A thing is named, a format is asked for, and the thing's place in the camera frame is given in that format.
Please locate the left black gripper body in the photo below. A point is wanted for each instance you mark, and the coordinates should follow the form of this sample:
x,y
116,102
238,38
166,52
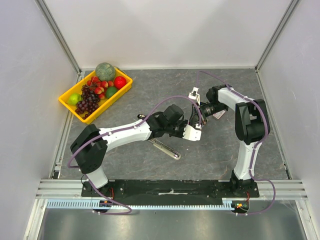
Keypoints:
x,y
177,130

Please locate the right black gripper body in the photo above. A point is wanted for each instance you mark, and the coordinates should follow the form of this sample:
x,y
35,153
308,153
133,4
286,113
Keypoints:
x,y
207,110

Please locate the red white staple box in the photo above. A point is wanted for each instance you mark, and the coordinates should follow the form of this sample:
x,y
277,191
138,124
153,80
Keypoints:
x,y
219,114

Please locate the white black stapler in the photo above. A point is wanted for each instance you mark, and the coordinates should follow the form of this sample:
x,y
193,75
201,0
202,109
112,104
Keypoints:
x,y
165,149

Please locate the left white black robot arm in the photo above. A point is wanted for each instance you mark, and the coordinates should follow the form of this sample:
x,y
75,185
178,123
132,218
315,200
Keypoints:
x,y
92,144

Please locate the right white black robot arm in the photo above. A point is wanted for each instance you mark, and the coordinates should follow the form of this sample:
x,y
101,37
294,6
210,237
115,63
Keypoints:
x,y
251,128

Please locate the red apple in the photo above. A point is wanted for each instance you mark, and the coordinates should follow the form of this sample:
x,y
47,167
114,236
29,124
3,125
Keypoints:
x,y
119,82

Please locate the dark green lime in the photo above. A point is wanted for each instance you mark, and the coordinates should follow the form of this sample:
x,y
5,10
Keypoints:
x,y
110,92

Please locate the red peach cluster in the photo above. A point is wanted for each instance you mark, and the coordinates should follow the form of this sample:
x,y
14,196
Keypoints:
x,y
99,87

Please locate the purple grape bunch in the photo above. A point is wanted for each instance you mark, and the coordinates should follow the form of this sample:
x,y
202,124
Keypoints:
x,y
89,103

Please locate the green melon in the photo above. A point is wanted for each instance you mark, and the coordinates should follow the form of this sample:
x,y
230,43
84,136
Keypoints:
x,y
105,71

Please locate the yellow plastic tray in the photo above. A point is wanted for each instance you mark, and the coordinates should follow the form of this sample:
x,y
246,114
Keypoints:
x,y
103,104

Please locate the light green lime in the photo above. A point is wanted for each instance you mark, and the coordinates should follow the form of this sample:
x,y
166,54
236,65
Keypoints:
x,y
74,99

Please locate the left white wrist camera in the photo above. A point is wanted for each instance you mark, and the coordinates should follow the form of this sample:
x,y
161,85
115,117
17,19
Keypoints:
x,y
191,134

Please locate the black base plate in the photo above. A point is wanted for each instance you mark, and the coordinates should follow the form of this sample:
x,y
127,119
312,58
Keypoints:
x,y
176,192

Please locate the slotted cable duct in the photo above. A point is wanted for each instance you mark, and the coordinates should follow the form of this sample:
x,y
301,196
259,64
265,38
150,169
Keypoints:
x,y
99,204

